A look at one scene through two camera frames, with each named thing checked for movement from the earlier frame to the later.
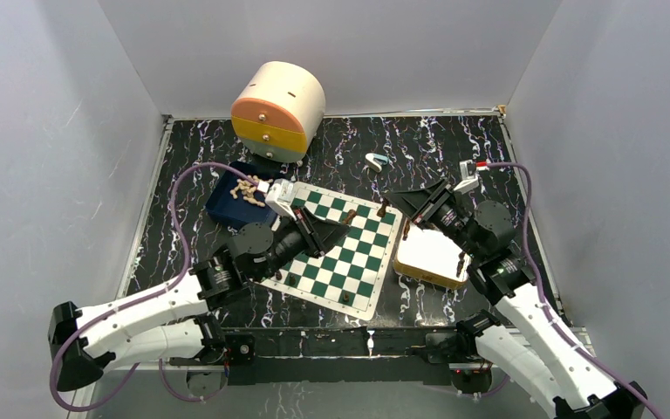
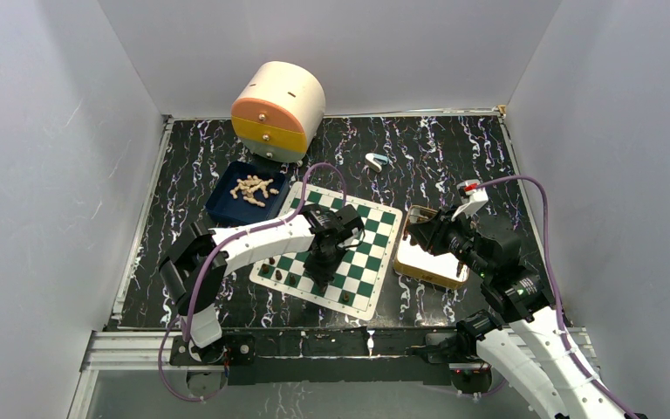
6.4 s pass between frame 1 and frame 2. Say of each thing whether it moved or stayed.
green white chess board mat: stayed
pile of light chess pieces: stayed
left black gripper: moved
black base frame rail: stayed
